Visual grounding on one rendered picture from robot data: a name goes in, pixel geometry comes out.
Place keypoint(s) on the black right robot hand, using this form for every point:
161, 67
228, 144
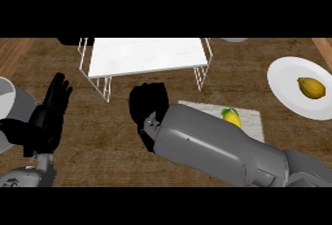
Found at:
147, 101

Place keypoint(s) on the black appliance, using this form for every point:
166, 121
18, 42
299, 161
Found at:
73, 41

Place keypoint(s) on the white plate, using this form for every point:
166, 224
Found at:
294, 85

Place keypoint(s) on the yellow squash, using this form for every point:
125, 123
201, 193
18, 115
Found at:
232, 117

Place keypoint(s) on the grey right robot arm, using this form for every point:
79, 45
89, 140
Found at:
225, 146

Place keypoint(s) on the pale grey placemat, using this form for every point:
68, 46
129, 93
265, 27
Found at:
251, 118

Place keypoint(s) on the grey round object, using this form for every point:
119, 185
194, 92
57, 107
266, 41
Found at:
235, 39

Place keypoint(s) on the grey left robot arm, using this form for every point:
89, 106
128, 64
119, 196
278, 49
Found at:
33, 172

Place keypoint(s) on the yellow lemon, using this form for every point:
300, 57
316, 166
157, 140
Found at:
312, 88

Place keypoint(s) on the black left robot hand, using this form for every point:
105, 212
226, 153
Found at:
48, 117

